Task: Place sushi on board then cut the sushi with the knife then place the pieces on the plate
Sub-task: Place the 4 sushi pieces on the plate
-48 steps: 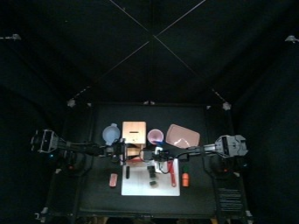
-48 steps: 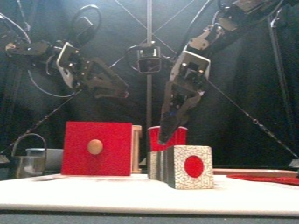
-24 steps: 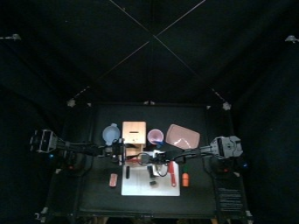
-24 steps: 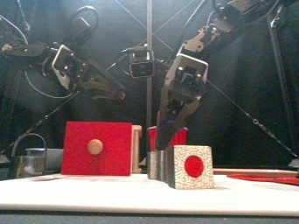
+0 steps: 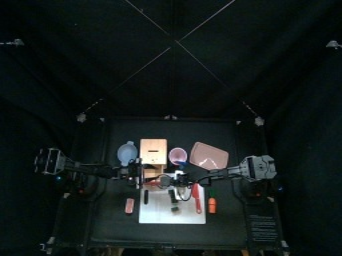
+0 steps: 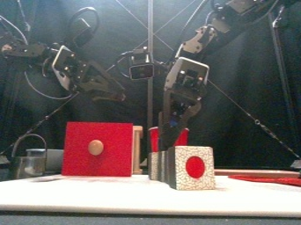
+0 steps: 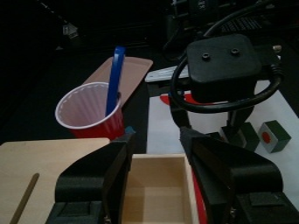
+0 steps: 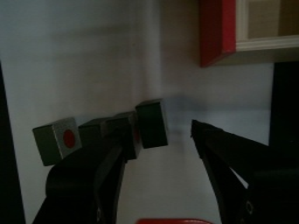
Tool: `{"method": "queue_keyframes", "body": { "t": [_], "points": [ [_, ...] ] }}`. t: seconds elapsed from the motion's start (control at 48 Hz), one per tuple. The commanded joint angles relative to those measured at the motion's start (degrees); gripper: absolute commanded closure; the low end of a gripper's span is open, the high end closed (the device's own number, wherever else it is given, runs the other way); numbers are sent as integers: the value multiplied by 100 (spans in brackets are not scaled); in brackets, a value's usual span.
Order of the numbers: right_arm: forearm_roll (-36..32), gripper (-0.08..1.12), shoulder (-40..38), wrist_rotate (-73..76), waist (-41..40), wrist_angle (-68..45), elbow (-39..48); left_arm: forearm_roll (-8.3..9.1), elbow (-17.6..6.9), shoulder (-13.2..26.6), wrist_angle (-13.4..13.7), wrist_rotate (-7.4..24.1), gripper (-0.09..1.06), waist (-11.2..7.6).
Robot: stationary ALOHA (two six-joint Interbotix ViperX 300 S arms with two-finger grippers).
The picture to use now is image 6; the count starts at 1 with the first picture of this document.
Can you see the toy sushi piece red centre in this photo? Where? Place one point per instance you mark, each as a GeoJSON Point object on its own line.
{"type": "Point", "coordinates": [152, 167]}
{"type": "Point", "coordinates": [195, 167]}

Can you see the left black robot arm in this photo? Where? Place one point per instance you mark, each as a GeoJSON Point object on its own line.
{"type": "Point", "coordinates": [22, 49]}

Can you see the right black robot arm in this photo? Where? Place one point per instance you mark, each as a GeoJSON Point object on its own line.
{"type": "Point", "coordinates": [234, 17]}

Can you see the flat wooden board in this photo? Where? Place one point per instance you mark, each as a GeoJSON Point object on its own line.
{"type": "Point", "coordinates": [254, 172]}

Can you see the white cutting board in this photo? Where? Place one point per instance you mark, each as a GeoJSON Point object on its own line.
{"type": "Point", "coordinates": [117, 196]}

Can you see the red toy knife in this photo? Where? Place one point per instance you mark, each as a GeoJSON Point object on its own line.
{"type": "Point", "coordinates": [270, 179]}

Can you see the blue stick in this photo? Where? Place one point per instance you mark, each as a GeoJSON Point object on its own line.
{"type": "Point", "coordinates": [172, 122]}

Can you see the red plastic cup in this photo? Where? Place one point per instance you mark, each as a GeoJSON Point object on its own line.
{"type": "Point", "coordinates": [153, 139]}

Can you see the black webcam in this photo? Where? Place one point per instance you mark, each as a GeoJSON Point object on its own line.
{"type": "Point", "coordinates": [140, 71]}

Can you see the wooden box with slot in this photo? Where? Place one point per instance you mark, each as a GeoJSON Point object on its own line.
{"type": "Point", "coordinates": [137, 146]}

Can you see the red-fronted wooden drawer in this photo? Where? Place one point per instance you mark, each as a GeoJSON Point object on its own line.
{"type": "Point", "coordinates": [97, 158]}

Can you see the grey plastic container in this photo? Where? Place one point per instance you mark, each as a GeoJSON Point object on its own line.
{"type": "Point", "coordinates": [54, 161]}

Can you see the vertical metal frame pole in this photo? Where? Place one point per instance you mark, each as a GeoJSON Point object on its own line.
{"type": "Point", "coordinates": [149, 29]}

